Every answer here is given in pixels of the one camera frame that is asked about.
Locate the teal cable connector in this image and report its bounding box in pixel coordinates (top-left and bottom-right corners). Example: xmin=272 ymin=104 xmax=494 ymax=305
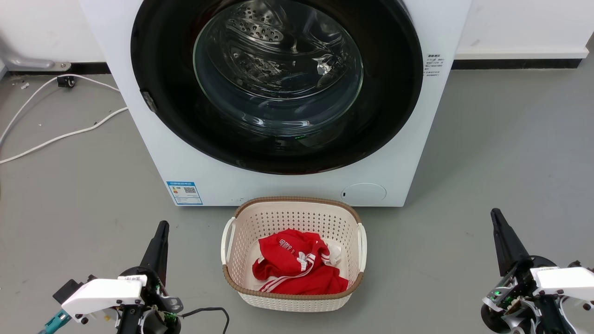
xmin=39 ymin=310 xmax=72 ymax=334

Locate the white floor cable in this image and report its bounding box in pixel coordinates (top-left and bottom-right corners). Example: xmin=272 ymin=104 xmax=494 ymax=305
xmin=0 ymin=107 xmax=129 ymax=165
xmin=0 ymin=74 xmax=121 ymax=145

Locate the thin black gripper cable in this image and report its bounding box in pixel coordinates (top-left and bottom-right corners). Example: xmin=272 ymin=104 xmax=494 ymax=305
xmin=180 ymin=307 xmax=230 ymax=334

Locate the small printed text sticker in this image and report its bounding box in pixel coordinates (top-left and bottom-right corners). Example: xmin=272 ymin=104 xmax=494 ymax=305
xmin=423 ymin=54 xmax=445 ymax=77

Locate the blue energy label sticker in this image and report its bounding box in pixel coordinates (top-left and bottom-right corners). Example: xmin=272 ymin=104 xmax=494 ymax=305
xmin=166 ymin=181 xmax=203 ymax=206

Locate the round black glass washer door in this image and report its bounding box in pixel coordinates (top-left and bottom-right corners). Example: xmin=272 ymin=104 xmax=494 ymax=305
xmin=130 ymin=0 xmax=424 ymax=175

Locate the red garment with white stripes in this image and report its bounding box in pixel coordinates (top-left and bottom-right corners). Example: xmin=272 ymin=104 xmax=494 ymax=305
xmin=252 ymin=228 xmax=349 ymax=295

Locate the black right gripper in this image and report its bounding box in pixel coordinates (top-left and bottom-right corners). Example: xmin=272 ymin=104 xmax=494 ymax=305
xmin=480 ymin=208 xmax=576 ymax=334

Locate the round filter access cover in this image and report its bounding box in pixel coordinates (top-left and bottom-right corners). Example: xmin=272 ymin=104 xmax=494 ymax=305
xmin=341 ymin=183 xmax=387 ymax=203

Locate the cream perforated laundry basket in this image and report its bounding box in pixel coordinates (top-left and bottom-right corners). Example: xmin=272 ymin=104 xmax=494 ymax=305
xmin=221 ymin=196 xmax=368 ymax=313

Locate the white front-load washing machine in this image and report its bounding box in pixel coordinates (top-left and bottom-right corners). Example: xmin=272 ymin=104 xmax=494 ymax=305
xmin=78 ymin=0 xmax=473 ymax=208

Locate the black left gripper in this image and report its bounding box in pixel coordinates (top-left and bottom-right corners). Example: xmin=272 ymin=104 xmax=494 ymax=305
xmin=116 ymin=221 xmax=184 ymax=334

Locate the stainless steel washer drum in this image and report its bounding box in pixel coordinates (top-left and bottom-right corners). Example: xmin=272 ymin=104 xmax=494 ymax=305
xmin=195 ymin=0 xmax=363 ymax=135

